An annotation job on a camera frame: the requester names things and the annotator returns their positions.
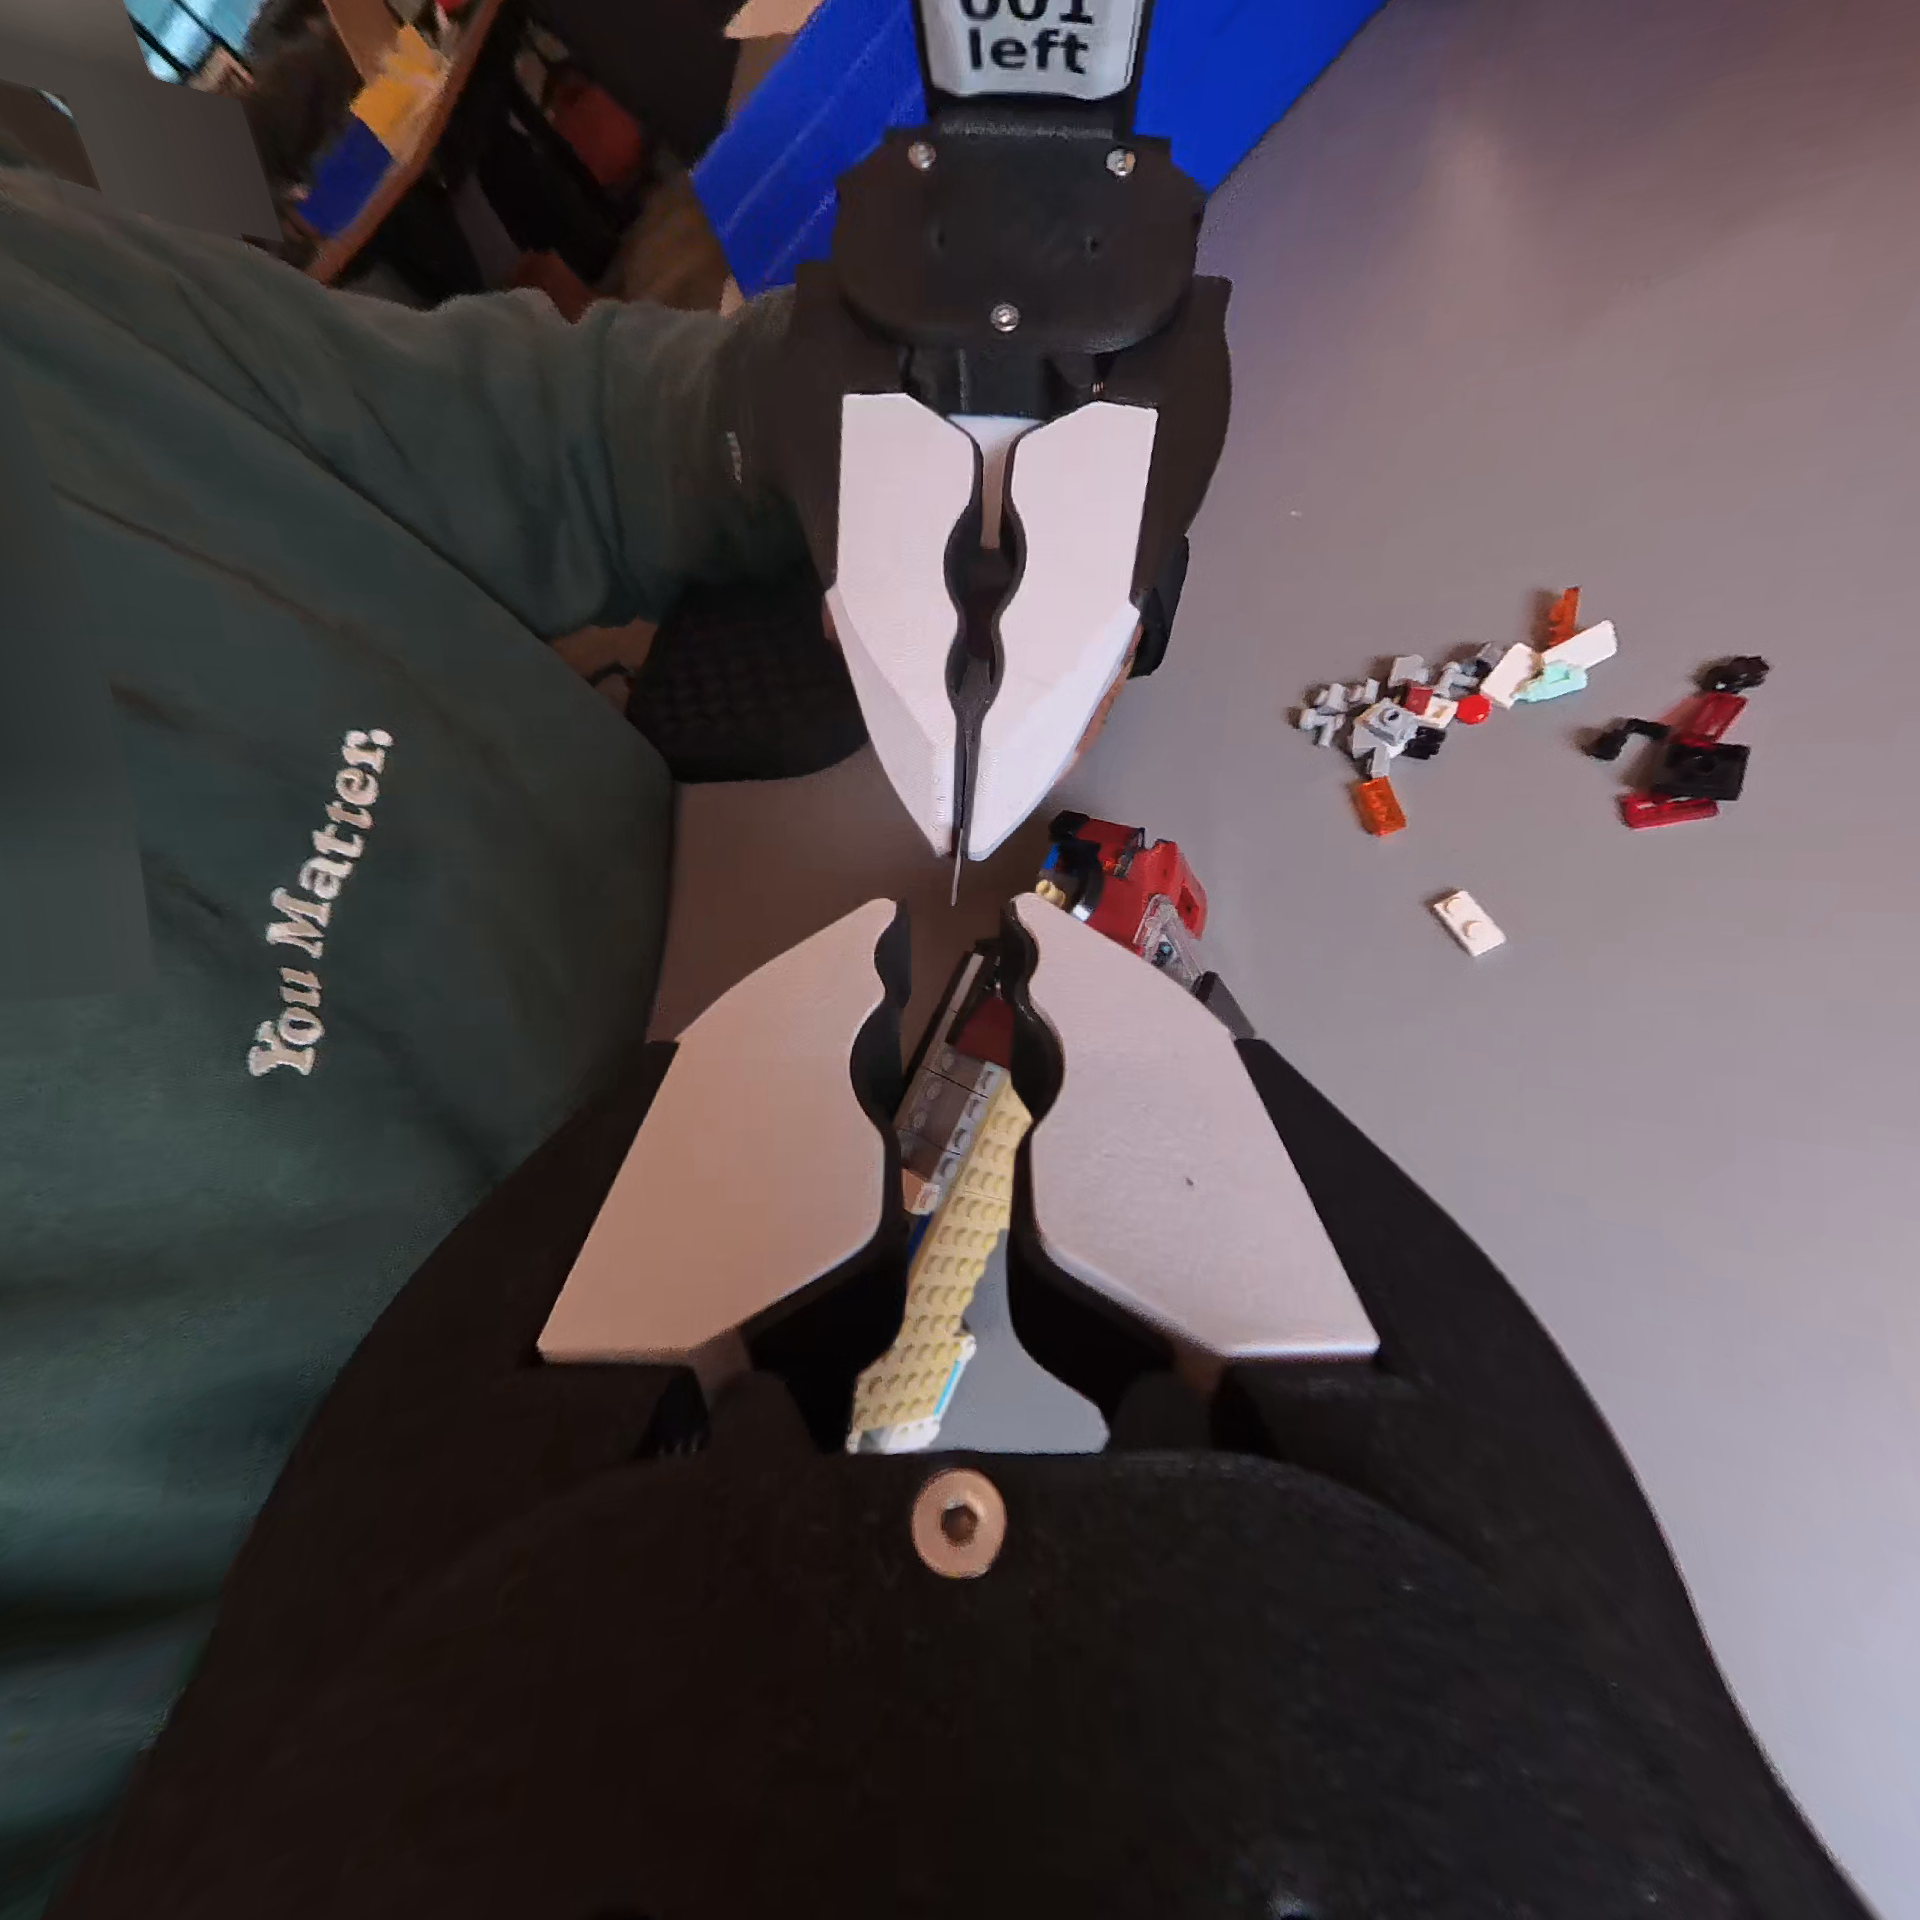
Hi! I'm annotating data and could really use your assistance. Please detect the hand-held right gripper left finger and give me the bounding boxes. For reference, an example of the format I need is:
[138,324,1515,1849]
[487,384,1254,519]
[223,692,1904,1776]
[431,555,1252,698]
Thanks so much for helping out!
[534,897,917,1376]

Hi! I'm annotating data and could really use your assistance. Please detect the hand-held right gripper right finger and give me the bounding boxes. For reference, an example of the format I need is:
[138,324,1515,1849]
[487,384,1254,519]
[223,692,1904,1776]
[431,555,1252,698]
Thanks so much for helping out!
[997,894,1382,1367]

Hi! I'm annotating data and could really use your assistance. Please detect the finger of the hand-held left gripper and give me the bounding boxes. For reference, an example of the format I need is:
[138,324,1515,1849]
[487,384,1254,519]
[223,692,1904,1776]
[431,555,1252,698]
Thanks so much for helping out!
[959,393,1163,863]
[822,390,997,861]

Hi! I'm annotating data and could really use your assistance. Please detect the red and tan brick truck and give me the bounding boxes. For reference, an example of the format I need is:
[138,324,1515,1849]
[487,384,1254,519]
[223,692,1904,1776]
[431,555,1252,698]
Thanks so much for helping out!
[843,807,1258,1456]

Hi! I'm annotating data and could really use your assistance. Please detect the person's left forearm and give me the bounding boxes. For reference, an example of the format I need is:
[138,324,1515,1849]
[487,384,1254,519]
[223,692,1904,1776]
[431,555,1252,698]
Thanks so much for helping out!
[531,287,819,639]

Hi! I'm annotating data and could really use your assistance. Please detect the grey desk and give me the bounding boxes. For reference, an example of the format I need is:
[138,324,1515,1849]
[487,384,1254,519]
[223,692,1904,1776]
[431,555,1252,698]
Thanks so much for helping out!
[643,0,1920,1920]

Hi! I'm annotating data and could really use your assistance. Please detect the black ribbed cushion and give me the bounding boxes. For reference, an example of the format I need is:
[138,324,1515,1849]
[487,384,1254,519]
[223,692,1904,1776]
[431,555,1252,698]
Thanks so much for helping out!
[623,577,875,786]

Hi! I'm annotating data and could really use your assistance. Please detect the blue storage bin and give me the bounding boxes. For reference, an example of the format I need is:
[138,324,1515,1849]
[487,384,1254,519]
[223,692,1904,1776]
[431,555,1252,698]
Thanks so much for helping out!
[690,0,1393,297]

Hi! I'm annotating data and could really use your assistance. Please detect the pile of small loose bricks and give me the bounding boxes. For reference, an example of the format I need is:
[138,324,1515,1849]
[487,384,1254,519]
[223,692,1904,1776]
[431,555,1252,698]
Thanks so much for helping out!
[1295,616,1621,784]

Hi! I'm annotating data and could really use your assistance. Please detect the green sweatshirt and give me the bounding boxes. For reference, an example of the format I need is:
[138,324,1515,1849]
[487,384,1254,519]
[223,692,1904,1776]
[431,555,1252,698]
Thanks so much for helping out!
[0,166,750,1920]

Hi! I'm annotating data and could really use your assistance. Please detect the red and black brick assembly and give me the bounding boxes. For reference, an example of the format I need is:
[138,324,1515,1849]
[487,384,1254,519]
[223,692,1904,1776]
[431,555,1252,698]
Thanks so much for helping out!
[1616,737,1754,831]

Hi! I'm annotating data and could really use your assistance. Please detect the small red and black brick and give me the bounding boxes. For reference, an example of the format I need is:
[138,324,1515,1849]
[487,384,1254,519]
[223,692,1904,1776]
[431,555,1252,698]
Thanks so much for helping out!
[1666,654,1771,742]

